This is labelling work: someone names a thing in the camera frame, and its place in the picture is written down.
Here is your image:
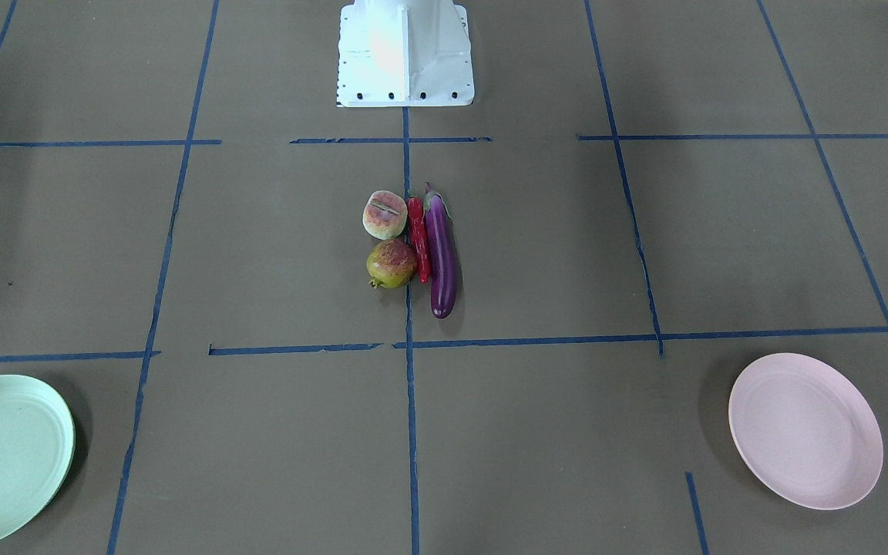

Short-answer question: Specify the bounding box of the pink plate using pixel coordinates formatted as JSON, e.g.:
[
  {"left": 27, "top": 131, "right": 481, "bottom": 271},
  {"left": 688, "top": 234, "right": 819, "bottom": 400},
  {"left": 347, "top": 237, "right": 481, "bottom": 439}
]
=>
[{"left": 727, "top": 352, "right": 885, "bottom": 512}]

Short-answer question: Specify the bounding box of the white camera stand base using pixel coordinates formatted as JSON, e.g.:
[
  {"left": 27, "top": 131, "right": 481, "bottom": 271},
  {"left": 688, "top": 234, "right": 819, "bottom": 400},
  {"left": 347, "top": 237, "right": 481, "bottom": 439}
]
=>
[{"left": 336, "top": 1, "right": 476, "bottom": 108}]

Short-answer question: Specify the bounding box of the purple eggplant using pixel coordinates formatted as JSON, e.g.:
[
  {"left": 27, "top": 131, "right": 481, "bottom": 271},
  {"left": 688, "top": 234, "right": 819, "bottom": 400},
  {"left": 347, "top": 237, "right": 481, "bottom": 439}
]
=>
[{"left": 424, "top": 182, "right": 459, "bottom": 319}]

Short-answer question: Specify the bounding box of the green plate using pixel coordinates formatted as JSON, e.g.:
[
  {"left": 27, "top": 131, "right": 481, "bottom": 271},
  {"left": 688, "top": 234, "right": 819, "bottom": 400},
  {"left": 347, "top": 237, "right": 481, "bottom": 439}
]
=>
[{"left": 0, "top": 375, "right": 76, "bottom": 540}]

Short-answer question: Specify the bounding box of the whole pomegranate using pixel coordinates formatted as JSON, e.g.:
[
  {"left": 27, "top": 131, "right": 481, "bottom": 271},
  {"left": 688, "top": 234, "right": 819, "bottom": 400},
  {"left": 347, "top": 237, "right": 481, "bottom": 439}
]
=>
[{"left": 365, "top": 238, "right": 417, "bottom": 289}]

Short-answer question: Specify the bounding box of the red chili pepper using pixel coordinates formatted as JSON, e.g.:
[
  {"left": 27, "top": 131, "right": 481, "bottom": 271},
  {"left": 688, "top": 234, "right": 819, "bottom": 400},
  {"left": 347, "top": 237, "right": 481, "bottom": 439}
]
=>
[{"left": 406, "top": 196, "right": 432, "bottom": 284}]

